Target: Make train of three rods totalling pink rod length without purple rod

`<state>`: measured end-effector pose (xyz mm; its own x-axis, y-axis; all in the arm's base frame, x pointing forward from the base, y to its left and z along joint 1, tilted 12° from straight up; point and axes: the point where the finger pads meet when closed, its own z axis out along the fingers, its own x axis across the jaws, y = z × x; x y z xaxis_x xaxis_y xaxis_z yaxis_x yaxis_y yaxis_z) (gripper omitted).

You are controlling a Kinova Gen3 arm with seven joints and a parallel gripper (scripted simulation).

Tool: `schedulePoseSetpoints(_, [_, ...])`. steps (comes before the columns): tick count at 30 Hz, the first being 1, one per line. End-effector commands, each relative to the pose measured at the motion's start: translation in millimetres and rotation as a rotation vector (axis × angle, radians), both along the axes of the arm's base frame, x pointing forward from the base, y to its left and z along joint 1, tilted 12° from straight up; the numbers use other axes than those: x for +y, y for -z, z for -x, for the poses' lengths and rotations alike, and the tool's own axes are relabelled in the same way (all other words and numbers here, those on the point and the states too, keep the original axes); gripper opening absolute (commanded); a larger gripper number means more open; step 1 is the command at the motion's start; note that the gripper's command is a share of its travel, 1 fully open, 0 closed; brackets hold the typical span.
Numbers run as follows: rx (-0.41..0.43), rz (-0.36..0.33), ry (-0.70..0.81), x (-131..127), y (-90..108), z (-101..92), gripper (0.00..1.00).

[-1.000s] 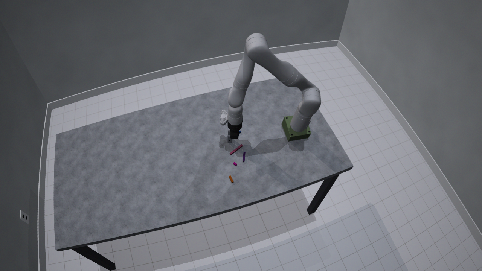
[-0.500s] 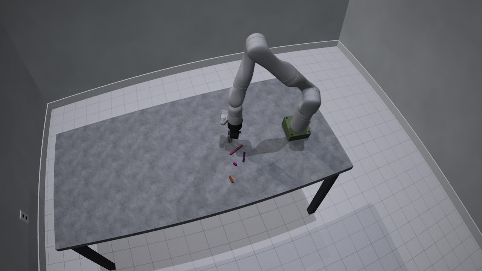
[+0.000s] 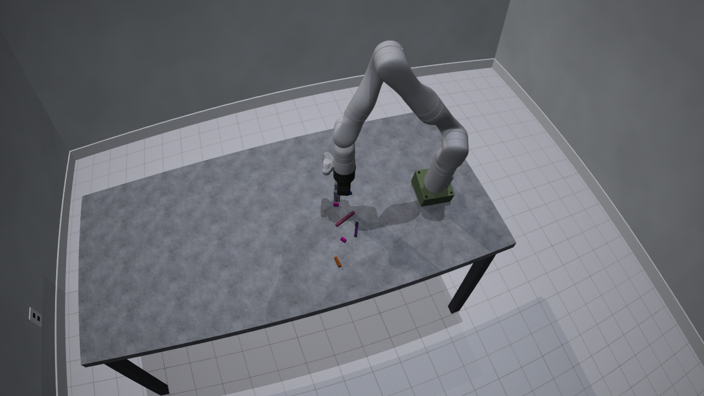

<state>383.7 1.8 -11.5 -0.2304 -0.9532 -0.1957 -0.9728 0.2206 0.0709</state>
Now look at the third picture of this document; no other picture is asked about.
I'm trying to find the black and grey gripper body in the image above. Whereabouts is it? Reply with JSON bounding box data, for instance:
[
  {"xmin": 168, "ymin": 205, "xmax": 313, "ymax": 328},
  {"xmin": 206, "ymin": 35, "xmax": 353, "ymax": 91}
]
[{"xmin": 322, "ymin": 152, "xmax": 356, "ymax": 196}]

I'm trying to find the pink rod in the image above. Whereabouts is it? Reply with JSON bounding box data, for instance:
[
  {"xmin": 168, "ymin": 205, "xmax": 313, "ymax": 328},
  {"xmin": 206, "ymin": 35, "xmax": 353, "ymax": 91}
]
[{"xmin": 335, "ymin": 211, "xmax": 355, "ymax": 227}]

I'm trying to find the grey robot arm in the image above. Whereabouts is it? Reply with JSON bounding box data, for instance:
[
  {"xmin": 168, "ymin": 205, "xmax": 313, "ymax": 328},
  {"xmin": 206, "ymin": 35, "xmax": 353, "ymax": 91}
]
[{"xmin": 333, "ymin": 41, "xmax": 469, "ymax": 193}]

